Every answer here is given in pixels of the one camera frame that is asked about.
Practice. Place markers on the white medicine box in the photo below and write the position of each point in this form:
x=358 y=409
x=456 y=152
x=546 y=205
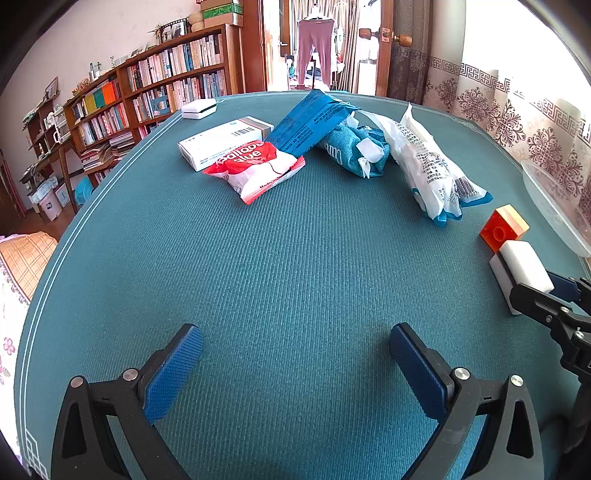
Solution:
x=207 y=145

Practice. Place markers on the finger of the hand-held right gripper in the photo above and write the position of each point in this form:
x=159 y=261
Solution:
x=565 y=286
x=535 y=300

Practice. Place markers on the white foam block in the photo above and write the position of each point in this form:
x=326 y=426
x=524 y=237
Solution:
x=521 y=263

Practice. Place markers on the orange toy brick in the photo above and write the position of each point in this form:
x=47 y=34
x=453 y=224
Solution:
x=501 y=228

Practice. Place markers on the white plastic storage bins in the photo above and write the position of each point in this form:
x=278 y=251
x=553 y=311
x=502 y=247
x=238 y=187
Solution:
x=51 y=205

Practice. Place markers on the orange plaid cushion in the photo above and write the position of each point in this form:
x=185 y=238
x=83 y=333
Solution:
x=27 y=263

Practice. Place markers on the large wooden bookshelf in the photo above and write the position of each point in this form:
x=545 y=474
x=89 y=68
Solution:
x=233 y=60

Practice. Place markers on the teal table mat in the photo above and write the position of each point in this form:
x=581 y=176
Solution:
x=277 y=277

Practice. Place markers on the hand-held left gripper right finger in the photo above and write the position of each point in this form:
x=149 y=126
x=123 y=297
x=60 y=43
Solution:
x=415 y=369

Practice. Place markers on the small white case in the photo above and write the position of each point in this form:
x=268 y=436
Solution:
x=198 y=109

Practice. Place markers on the green cardboard box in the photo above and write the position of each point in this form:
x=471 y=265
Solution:
x=224 y=9

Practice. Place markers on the red and white packet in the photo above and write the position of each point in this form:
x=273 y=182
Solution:
x=251 y=173

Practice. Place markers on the wooden door frame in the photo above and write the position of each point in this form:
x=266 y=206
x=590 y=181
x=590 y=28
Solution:
x=254 y=46

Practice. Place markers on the brown cardboard box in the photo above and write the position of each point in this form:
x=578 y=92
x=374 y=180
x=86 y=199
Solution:
x=224 y=21

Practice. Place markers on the teal cloth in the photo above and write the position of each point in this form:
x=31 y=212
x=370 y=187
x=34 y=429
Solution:
x=341 y=147

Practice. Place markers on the small wooden shelf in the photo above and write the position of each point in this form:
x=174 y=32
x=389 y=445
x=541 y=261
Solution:
x=46 y=138

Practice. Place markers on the wooden door knob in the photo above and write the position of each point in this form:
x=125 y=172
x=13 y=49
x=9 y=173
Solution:
x=402 y=40
x=369 y=33

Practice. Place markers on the patterned sheer curtain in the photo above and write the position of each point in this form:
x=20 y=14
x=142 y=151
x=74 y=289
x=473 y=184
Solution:
x=498 y=101

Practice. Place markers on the clear plastic bowl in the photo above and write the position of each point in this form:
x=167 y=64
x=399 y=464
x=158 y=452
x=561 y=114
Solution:
x=554 y=203

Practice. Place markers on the floral bed cloth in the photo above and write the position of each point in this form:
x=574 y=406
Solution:
x=9 y=346

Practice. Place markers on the picture frames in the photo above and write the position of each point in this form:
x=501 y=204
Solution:
x=173 y=30

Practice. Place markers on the long blue packet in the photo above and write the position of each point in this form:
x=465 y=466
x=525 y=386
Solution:
x=304 y=124

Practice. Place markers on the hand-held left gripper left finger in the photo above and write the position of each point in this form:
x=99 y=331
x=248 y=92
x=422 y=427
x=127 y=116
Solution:
x=173 y=374

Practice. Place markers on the dark brown curtain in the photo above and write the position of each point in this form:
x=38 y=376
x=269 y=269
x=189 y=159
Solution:
x=411 y=69

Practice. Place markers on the purple hanging pants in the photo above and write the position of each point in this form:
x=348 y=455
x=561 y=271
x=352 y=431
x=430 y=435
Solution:
x=316 y=41

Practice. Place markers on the white and blue packet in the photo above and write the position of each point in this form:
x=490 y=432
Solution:
x=429 y=157

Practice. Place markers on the blue plastic stool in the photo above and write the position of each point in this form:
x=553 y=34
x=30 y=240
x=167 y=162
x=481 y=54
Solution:
x=84 y=191

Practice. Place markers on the wooden door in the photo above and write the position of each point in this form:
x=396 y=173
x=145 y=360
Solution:
x=384 y=64

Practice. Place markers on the woven basket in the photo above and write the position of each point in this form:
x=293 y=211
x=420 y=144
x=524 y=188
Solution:
x=196 y=22

